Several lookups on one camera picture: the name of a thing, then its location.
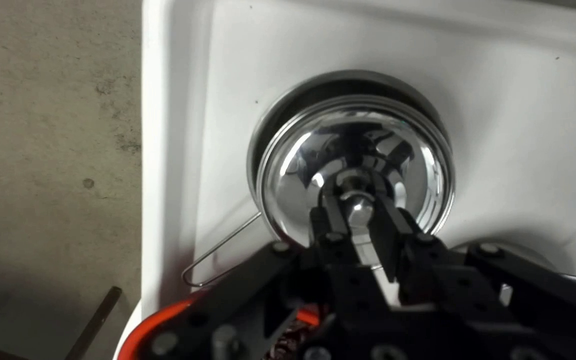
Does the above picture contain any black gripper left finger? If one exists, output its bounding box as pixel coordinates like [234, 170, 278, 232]
[310, 191, 353, 278]

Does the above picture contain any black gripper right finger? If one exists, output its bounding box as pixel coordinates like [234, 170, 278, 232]
[368, 198, 440, 280]

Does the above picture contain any silver pot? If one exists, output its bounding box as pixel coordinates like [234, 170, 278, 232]
[245, 67, 452, 194]

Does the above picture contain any white plastic tray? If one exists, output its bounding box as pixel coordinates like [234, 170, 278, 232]
[121, 0, 576, 360]

